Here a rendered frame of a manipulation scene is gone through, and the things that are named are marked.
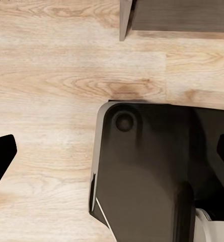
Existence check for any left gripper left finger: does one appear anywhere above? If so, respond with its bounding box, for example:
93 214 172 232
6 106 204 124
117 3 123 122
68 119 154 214
0 134 17 180

